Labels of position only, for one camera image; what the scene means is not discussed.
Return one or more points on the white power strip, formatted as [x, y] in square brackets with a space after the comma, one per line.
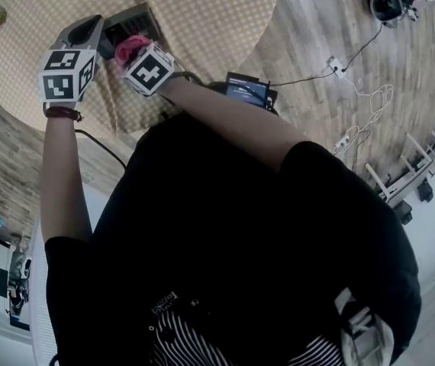
[342, 143]
[336, 66]

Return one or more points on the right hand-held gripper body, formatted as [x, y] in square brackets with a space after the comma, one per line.
[149, 72]

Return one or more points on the person's left forearm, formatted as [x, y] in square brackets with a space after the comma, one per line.
[63, 181]

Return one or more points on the beige dotted table cover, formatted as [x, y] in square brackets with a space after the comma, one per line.
[202, 25]

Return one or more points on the black round device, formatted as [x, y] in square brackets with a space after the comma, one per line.
[387, 8]

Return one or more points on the white metal frame furniture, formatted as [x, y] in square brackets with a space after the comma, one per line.
[412, 170]

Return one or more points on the person's black shirt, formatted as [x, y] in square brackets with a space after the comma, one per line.
[221, 235]

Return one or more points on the black device with screen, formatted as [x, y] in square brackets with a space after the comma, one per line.
[246, 88]

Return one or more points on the pink cloth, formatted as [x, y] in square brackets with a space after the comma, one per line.
[126, 50]

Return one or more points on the person's right forearm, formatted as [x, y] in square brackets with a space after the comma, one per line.
[232, 124]

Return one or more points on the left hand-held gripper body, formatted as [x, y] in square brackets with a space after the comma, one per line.
[58, 87]

